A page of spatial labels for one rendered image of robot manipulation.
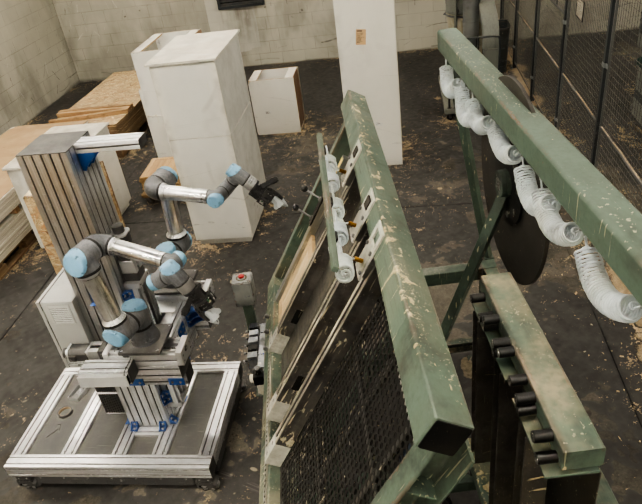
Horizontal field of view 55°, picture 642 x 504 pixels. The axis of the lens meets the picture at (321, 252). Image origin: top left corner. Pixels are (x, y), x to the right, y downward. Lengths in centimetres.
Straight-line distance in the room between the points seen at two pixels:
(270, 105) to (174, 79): 292
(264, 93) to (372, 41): 205
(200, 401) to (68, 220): 151
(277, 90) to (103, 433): 511
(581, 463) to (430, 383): 40
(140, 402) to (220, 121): 252
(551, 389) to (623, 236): 43
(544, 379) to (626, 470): 223
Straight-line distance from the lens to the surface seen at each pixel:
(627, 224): 157
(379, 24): 643
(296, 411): 246
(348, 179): 264
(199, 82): 526
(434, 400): 141
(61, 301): 345
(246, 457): 395
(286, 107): 804
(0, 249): 654
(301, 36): 1110
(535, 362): 175
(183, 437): 389
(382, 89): 661
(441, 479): 161
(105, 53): 1217
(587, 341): 459
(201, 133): 543
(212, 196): 312
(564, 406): 165
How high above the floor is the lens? 300
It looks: 33 degrees down
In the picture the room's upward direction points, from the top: 8 degrees counter-clockwise
